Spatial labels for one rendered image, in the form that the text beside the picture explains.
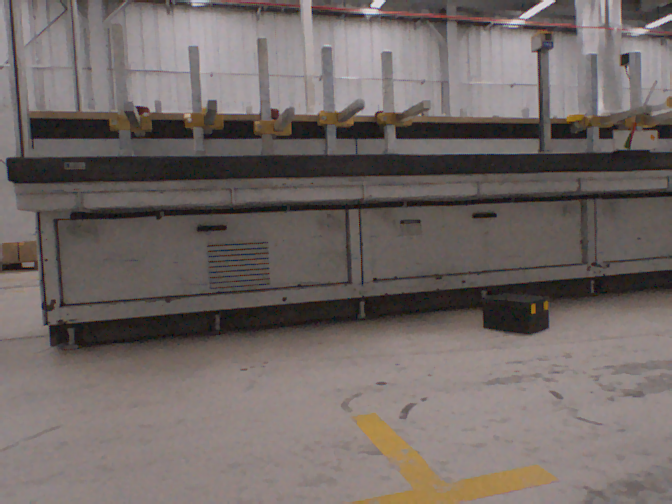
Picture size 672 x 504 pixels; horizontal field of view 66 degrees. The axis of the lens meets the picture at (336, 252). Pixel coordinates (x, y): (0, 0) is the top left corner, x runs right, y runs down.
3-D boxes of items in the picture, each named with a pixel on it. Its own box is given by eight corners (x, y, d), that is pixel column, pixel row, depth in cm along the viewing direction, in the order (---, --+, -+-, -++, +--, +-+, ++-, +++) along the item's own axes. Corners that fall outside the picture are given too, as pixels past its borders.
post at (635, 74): (642, 153, 243) (641, 49, 241) (636, 153, 242) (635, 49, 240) (636, 154, 246) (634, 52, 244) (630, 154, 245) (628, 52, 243)
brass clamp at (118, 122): (151, 129, 181) (150, 114, 181) (109, 129, 177) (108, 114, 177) (152, 132, 187) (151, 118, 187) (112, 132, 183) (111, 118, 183)
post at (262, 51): (273, 165, 195) (266, 35, 192) (264, 165, 194) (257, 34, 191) (272, 166, 198) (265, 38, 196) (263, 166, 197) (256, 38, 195)
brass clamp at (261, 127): (291, 133, 195) (291, 119, 195) (255, 133, 191) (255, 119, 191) (288, 136, 201) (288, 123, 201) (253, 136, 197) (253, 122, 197)
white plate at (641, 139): (658, 151, 244) (658, 130, 244) (613, 152, 237) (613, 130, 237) (657, 151, 245) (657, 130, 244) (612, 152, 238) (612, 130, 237)
